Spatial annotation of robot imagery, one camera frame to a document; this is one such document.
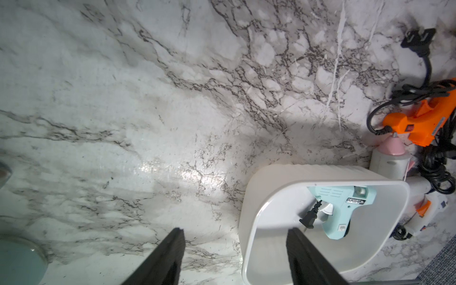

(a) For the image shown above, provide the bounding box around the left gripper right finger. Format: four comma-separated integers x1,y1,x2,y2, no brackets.
286,228,348,285

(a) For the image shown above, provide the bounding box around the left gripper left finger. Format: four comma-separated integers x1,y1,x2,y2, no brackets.
122,228,185,285

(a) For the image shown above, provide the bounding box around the teal glue gun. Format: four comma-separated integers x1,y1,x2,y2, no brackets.
299,186,377,240

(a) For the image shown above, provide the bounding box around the white orange glue gun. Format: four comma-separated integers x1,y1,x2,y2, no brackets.
391,192,448,241

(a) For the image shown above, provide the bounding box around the white pink glue gun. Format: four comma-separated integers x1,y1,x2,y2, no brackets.
369,133,431,210

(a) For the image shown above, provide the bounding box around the green lidded jar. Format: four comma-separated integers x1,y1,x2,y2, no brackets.
1,235,49,285

